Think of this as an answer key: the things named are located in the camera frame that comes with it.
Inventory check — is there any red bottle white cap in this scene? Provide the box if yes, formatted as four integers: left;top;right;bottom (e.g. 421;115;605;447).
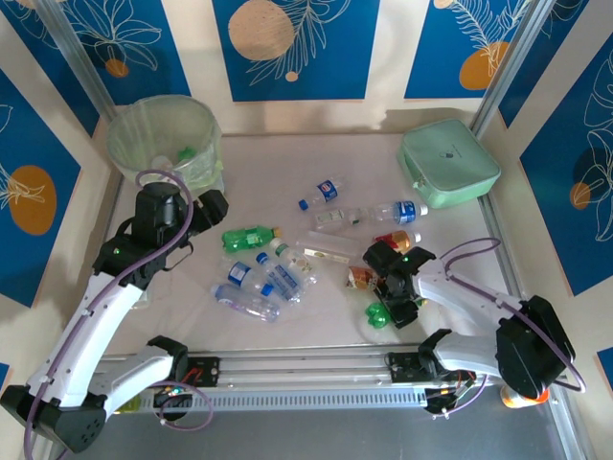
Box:
373;228;422;253

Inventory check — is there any red orange label bottle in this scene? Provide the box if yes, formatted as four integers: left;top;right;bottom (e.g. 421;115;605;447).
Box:
347;265;387;292

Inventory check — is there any white-capped blue label bottle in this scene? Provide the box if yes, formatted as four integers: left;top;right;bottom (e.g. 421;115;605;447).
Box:
371;199;430;225

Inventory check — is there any clear rectangular plastic bottle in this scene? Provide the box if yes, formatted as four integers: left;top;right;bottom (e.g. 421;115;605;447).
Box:
294;229;363;267

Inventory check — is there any clear bottle green white label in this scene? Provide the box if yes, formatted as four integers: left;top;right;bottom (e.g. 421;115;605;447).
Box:
313;205;379;234

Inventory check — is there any blue-capped blue label bottle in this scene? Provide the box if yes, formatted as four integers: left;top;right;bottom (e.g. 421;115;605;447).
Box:
256;251;307;306

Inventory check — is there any white-capped green label bottle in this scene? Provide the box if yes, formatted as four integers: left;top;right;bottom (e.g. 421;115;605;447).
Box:
268;238;321;288

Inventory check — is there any clear bottle round blue logo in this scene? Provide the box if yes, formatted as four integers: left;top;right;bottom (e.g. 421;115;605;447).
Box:
297;175;347;212

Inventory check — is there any clear bin with green liner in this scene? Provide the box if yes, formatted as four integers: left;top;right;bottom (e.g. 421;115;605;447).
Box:
104;94;227;202

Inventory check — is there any crumpled blue label bottle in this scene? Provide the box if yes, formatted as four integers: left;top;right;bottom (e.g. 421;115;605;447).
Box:
217;256;275;296

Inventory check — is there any clear bottle purple tint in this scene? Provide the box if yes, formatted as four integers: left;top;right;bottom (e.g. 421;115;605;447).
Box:
210;283;282;325

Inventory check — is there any mint green zip case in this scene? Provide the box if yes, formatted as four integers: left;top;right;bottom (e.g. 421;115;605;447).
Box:
396;118;503;211

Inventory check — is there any orange white round object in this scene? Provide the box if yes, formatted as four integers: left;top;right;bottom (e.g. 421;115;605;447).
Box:
500;387;550;409

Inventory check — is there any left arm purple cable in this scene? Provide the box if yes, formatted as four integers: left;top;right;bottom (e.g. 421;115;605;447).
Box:
24;168;216;460

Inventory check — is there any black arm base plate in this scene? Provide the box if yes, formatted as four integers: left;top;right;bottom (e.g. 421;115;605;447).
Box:
184;356;222;387
387;353;423;384

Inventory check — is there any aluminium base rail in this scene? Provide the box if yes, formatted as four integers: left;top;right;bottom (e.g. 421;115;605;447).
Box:
95;342;502;390

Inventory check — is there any aluminium table side rail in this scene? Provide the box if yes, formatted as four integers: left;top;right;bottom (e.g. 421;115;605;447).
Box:
478;195;523;293

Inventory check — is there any grey slotted cable duct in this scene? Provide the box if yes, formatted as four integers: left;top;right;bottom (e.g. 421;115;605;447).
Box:
114;386;428;414

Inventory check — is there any blue floral wall panel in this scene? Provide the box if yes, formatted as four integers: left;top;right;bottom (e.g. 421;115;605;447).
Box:
59;0;193;107
0;0;102;139
403;0;534;101
497;0;591;129
0;68;83;309
518;43;613;297
212;0;381;103

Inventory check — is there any aluminium frame post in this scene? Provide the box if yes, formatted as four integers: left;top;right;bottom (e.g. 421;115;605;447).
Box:
470;0;553;136
34;0;120;124

